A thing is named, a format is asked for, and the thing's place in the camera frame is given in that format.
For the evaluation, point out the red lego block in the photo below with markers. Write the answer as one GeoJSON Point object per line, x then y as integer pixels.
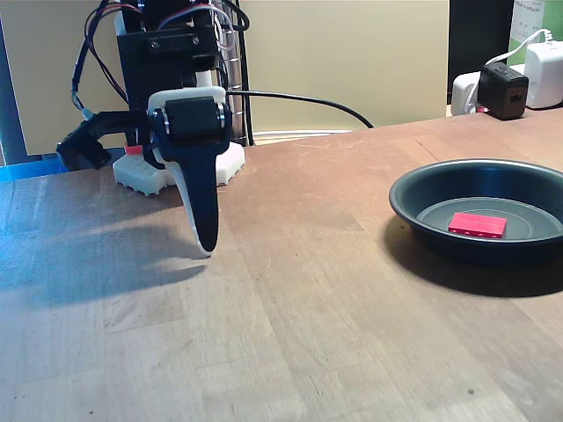
{"type": "Point", "coordinates": [477, 224]}

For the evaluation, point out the black round shallow bin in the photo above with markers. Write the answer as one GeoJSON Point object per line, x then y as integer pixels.
{"type": "Point", "coordinates": [440, 184]}

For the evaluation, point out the red black base clamp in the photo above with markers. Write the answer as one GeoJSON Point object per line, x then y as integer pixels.
{"type": "Point", "coordinates": [132, 150]}

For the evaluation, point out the blue strip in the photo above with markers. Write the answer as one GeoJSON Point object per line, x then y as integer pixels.
{"type": "Point", "coordinates": [22, 171]}

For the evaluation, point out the white power strip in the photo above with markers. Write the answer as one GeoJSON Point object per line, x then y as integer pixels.
{"type": "Point", "coordinates": [464, 94]}

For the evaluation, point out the black panel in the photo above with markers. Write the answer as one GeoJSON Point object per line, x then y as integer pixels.
{"type": "Point", "coordinates": [479, 35]}

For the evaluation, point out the black cube charger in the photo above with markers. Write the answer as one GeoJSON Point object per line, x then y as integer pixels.
{"type": "Point", "coordinates": [501, 92]}

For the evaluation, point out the green and white box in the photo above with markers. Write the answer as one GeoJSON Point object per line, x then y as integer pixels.
{"type": "Point", "coordinates": [528, 22]}

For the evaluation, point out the white power adapter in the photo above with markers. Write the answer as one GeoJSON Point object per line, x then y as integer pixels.
{"type": "Point", "coordinates": [545, 74]}

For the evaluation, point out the dark grey frame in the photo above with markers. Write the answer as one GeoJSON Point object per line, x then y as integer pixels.
{"type": "Point", "coordinates": [11, 110]}

